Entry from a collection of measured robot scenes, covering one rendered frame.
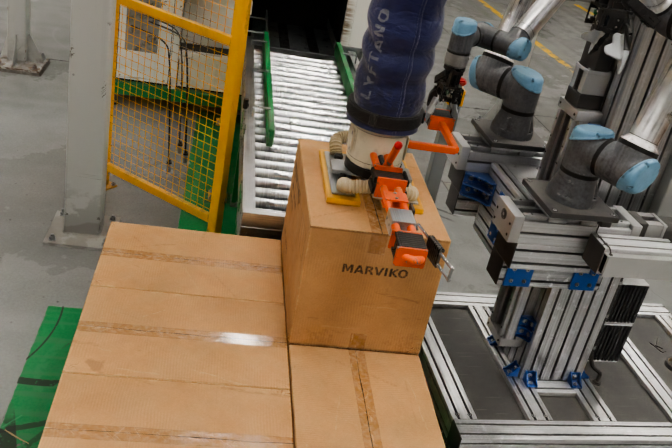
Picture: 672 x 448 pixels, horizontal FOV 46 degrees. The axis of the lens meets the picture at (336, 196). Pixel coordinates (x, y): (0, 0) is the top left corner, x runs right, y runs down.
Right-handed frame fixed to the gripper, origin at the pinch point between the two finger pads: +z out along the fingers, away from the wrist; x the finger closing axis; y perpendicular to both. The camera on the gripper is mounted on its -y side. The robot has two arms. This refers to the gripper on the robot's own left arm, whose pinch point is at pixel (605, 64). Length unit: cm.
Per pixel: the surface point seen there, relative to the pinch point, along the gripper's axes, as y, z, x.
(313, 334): 55, 94, -12
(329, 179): 53, 55, -37
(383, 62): 45, 16, -33
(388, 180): 43, 42, -13
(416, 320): 25, 85, -10
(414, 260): 45, 44, 24
